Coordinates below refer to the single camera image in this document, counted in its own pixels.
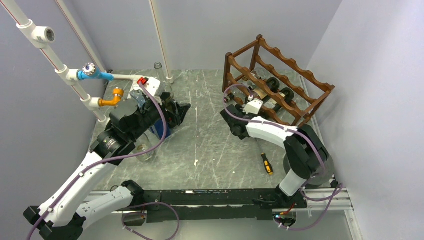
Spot clear stoppered glass bottle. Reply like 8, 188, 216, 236
129, 89, 146, 109

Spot blue square bottle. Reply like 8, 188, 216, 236
149, 119, 172, 140

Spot clear lying bottle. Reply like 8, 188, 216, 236
132, 133, 156, 162

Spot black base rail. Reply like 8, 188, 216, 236
121, 188, 309, 223

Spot wooden wine rack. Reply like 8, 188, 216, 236
222, 34, 335, 127

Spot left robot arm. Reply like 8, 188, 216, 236
23, 93, 191, 240

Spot white pvc pipe frame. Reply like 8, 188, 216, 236
0, 0, 166, 126

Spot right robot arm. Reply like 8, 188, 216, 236
220, 105, 330, 208

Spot yellow black screwdriver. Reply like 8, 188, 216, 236
256, 139, 274, 175

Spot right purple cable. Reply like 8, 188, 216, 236
222, 83, 345, 232

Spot green wine bottle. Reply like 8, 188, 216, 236
261, 87, 296, 112

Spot labelled dark wine bottle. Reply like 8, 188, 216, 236
245, 77, 281, 104

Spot clear tall empty bottle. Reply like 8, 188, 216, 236
154, 62, 174, 98

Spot orange brass tap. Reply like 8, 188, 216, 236
97, 87, 124, 107

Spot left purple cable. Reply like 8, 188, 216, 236
26, 82, 181, 240

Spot blue tap valve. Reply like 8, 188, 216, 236
76, 62, 114, 82

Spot purple cable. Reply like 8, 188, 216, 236
222, 83, 345, 232
26, 82, 181, 240

